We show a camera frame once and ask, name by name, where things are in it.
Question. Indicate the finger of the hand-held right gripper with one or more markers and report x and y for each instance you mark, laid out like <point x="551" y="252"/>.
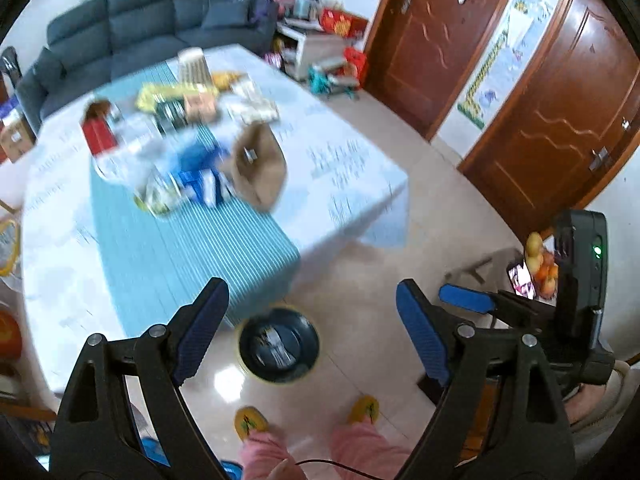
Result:
<point x="465" y="299"/>

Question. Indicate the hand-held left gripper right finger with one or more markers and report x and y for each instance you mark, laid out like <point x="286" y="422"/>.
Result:
<point x="420" y="330"/>

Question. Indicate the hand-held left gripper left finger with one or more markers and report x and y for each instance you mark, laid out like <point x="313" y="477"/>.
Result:
<point x="202" y="327"/>

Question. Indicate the black round trash bin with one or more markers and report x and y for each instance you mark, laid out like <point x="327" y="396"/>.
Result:
<point x="278" y="345"/>

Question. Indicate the brown and green milk carton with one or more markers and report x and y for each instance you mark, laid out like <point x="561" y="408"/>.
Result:
<point x="260" y="170"/>

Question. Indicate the bowl of fruit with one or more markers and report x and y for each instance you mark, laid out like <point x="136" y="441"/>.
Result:
<point x="541" y="265"/>

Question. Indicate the yellow slipper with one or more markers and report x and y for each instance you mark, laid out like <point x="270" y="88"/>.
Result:
<point x="364" y="410"/>
<point x="251" y="422"/>

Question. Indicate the green and yellow wrapper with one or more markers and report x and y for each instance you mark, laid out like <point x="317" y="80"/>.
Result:
<point x="157" y="195"/>

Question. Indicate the pink pants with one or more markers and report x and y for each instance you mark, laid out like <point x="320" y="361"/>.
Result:
<point x="265" y="460"/>

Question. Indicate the blue and white packet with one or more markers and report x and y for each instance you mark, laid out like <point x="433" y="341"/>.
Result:
<point x="202" y="175"/>

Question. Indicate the brown wooden door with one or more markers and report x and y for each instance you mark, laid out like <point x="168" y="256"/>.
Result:
<point x="440" y="45"/>
<point x="565" y="110"/>

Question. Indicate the white tree print tablecloth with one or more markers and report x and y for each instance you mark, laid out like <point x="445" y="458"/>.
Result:
<point x="340" y="160"/>

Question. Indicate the clear plastic bag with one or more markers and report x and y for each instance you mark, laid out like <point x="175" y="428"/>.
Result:
<point x="135" y="152"/>

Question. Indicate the peach small box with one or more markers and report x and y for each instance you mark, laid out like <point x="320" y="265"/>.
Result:
<point x="201" y="107"/>

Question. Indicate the yellow printed packet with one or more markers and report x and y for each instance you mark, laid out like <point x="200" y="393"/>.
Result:
<point x="160" y="96"/>

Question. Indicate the orange snack wrapper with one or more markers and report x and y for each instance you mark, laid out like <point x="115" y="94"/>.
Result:
<point x="227" y="81"/>

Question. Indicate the red bag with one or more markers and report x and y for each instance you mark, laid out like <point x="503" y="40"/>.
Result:
<point x="356" y="65"/>

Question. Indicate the grey checkered paper cup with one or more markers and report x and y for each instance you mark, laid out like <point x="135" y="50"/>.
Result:
<point x="194" y="66"/>

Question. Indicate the cardboard box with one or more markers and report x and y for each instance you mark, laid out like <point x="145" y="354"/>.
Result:
<point x="17" y="132"/>

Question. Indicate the white low cabinet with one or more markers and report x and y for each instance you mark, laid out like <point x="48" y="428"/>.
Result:
<point x="315" y="45"/>

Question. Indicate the red gift box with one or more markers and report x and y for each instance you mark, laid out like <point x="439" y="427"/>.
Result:
<point x="342" y="22"/>

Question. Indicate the dark blue sofa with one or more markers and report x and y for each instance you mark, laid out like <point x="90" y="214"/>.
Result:
<point x="145" y="20"/>

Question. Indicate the wall poster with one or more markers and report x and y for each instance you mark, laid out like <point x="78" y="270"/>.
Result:
<point x="505" y="50"/>

